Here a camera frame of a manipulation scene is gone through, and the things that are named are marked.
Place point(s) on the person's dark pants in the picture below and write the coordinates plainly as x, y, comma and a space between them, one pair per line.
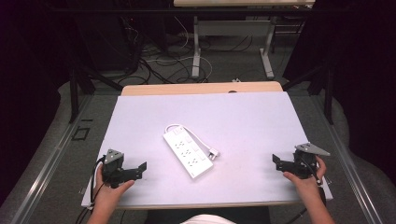
162, 216

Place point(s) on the white desk frame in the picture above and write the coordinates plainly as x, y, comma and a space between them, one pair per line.
233, 28

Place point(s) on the wooden table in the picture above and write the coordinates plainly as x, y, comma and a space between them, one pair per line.
186, 88

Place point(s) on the person's right hand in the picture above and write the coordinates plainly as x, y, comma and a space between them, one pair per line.
306, 183

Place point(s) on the white table mat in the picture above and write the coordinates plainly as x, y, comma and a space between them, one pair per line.
236, 124

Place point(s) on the metal floor rail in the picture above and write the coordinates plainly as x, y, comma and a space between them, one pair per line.
46, 168
351, 168

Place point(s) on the black metal stand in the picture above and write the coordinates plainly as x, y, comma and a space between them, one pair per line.
327, 90
76, 90

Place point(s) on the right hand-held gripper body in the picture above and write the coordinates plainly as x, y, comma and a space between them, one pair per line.
306, 161

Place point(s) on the person's white shirt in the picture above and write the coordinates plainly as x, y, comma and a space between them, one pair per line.
208, 219

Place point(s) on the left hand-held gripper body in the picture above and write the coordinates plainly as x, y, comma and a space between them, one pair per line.
112, 165

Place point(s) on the person's left hand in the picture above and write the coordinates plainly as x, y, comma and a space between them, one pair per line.
107, 193

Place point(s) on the white power strip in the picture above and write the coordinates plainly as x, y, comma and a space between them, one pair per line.
186, 153

